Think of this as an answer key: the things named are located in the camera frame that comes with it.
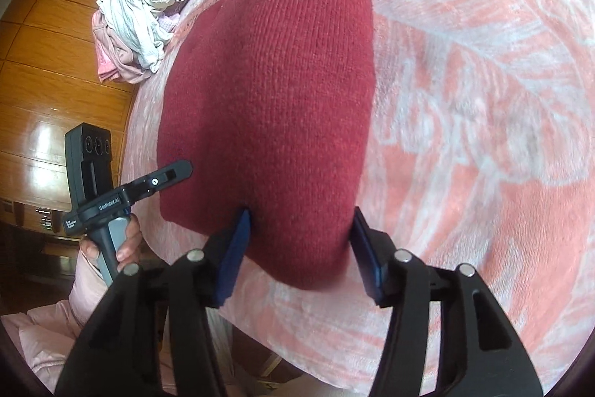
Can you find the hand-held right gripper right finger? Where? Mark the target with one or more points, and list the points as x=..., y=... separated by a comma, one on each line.
x=365, y=250

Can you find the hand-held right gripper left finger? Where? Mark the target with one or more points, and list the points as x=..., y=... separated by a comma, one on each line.
x=234, y=260

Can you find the pink garment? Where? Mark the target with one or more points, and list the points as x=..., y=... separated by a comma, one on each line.
x=116, y=62

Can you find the dark red knit sweater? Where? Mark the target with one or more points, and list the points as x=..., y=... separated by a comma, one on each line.
x=279, y=99

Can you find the dark drawer cabinet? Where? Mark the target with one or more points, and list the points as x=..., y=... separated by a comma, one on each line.
x=32, y=218

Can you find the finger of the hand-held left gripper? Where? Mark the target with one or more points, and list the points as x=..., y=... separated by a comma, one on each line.
x=160, y=178

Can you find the person's left forearm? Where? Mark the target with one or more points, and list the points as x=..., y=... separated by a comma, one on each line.
x=86, y=292

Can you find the lavender cloth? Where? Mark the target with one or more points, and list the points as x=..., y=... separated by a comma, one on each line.
x=168, y=21

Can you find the pink padded jacket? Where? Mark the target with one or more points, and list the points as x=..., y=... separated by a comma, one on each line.
x=42, y=346

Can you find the white and pink clothes pile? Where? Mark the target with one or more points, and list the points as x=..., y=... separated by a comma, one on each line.
x=135, y=1

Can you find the person's left hand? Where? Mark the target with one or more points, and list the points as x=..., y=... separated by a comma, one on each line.
x=134, y=243

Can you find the pink printed blanket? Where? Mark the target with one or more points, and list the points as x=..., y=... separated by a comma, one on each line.
x=465, y=122

